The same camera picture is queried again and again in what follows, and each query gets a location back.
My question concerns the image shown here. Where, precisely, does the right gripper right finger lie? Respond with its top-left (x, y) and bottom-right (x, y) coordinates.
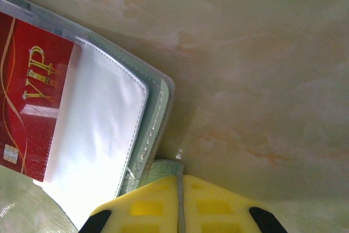
top-left (182, 174), bottom-right (288, 233)

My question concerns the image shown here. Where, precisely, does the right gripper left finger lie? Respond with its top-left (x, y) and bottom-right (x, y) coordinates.
top-left (78, 175), bottom-right (179, 233)

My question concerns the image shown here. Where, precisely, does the green card holder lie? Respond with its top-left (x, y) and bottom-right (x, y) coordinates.
top-left (0, 0), bottom-right (186, 233)

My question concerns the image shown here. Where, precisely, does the red VIP credit card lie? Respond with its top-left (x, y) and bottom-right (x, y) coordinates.
top-left (0, 11), bottom-right (82, 183)

